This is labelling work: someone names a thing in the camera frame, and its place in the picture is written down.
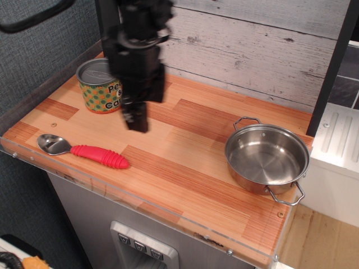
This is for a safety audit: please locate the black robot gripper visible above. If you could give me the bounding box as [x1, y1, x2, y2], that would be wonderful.
[109, 17, 168, 132]

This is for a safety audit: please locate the red handled metal spoon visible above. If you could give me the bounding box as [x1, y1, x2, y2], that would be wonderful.
[37, 134, 130, 169]

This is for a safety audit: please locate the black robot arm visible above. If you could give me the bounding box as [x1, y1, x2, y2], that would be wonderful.
[103, 1, 173, 133]

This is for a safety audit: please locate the peas and carrots can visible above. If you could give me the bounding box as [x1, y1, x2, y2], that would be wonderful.
[76, 58, 122, 114]

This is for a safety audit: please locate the clear acrylic edge guard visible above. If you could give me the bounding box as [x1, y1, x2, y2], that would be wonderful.
[1, 138, 279, 268]

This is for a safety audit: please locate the grey dispenser button panel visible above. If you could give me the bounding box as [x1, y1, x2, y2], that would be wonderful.
[110, 221, 180, 268]

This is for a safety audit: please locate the orange object bottom left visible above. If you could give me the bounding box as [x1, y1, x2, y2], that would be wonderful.
[22, 256, 50, 269]

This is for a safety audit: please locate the white drainboard sink unit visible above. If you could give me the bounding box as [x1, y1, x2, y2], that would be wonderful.
[301, 104, 358, 226]

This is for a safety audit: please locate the black vertical post left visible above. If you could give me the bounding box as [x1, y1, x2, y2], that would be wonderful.
[94, 0, 127, 61]

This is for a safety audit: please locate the black vertical post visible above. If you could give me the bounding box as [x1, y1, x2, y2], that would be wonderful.
[306, 0, 358, 137]
[94, 0, 127, 61]

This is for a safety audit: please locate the silver two-handled pot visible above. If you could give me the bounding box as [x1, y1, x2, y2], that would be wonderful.
[224, 117, 310, 206]

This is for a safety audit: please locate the black braided cable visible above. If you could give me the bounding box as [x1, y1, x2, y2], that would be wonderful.
[0, 0, 76, 34]

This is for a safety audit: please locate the black vertical post right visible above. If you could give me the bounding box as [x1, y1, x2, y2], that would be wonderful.
[306, 0, 358, 137]

